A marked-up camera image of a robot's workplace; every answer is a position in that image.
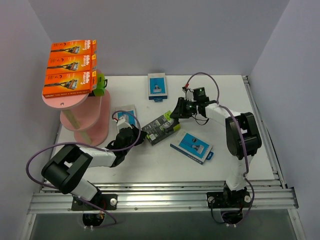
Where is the aluminium mounting rail frame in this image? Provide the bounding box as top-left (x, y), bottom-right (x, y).
top-left (19, 74), bottom-right (307, 240)

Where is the blue Harry's razor box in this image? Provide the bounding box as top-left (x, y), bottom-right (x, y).
top-left (112, 104), bottom-right (137, 133)

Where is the orange Gillette Fusion box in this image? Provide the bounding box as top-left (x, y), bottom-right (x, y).
top-left (42, 70), bottom-right (97, 99)
top-left (45, 54), bottom-right (97, 75)

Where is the pink three-tier wooden shelf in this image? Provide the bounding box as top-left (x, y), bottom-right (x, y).
top-left (42, 90), bottom-right (111, 146)

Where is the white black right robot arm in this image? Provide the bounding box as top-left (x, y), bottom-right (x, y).
top-left (170, 87), bottom-right (262, 207)

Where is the blue Harry's box tilted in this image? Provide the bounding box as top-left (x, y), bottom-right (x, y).
top-left (170, 129), bottom-right (214, 165)

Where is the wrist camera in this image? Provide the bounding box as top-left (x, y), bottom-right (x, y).
top-left (116, 116), bottom-right (131, 131)
top-left (182, 86), bottom-right (194, 101)

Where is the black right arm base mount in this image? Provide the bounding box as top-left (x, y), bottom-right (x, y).
top-left (206, 191), bottom-right (252, 209)

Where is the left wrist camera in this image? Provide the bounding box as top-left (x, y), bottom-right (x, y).
top-left (116, 116), bottom-right (131, 131)

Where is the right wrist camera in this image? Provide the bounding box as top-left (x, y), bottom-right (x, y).
top-left (182, 86), bottom-right (194, 101)

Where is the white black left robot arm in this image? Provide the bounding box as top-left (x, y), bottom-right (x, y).
top-left (41, 125), bottom-right (147, 210)

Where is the blue Harry's box far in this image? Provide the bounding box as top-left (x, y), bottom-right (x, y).
top-left (147, 73), bottom-right (168, 103)

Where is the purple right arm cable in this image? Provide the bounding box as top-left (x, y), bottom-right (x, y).
top-left (183, 72), bottom-right (256, 226)

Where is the black green Gillette Labs box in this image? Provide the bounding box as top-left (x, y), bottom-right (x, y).
top-left (88, 72), bottom-right (108, 97)

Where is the orange Gillette Fusion5 razor box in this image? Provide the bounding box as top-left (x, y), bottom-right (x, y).
top-left (49, 39), bottom-right (97, 58)

